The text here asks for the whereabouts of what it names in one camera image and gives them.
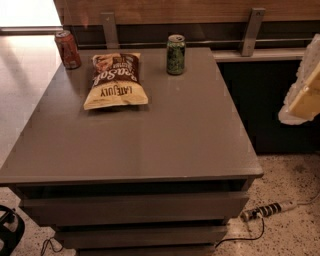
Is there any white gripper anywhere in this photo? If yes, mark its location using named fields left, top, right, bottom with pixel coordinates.
left=278, top=34, right=320, bottom=125

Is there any brown Late July chip bag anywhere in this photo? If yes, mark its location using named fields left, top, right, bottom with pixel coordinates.
left=83, top=53, right=148, bottom=110

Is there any white power strip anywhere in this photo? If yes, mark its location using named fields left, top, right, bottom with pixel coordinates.
left=240, top=200, right=297, bottom=222

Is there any green soda can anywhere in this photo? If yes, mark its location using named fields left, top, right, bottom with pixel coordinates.
left=166, top=34, right=186, bottom=75

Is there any grey drawer cabinet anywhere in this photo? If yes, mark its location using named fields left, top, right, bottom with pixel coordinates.
left=1, top=48, right=262, bottom=256

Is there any red soda can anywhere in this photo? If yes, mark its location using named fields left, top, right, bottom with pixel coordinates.
left=55, top=30, right=81, bottom=69

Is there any black chair base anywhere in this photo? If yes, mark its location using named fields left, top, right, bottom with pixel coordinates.
left=0, top=205, right=25, bottom=256

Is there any right metal wall bracket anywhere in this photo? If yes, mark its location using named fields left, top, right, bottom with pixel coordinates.
left=240, top=8, right=266, bottom=57

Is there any metal wall bracket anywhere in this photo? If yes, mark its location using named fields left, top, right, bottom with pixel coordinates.
left=100, top=12, right=119, bottom=49
left=240, top=8, right=266, bottom=57

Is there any black cable on floor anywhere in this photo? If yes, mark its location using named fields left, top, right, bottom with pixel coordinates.
left=214, top=216, right=266, bottom=249

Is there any left metal wall bracket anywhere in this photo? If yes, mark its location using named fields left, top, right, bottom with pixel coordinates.
left=100, top=12, right=119, bottom=49

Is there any horizontal metal rail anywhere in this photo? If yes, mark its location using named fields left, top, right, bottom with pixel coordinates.
left=78, top=37, right=312, bottom=49

